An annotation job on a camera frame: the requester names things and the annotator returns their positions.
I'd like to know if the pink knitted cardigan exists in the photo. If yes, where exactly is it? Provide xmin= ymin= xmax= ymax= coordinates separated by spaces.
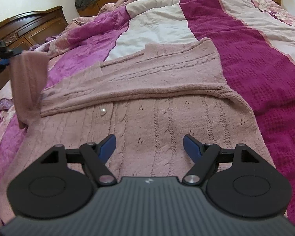
xmin=0 ymin=38 xmax=272 ymax=223

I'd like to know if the lilac pillow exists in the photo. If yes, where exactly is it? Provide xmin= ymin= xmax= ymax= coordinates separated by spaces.
xmin=0 ymin=81 xmax=13 ymax=111

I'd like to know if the magenta patchwork quilt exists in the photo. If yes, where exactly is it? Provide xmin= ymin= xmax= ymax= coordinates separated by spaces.
xmin=0 ymin=0 xmax=295 ymax=224

